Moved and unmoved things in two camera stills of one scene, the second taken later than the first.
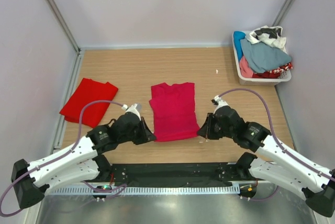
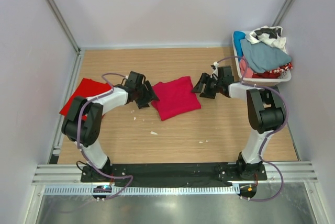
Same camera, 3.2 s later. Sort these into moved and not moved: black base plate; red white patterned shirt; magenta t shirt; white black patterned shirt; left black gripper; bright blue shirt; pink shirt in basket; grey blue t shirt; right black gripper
Moved: right black gripper; magenta t shirt; left black gripper
Not moved: red white patterned shirt; grey blue t shirt; bright blue shirt; pink shirt in basket; black base plate; white black patterned shirt
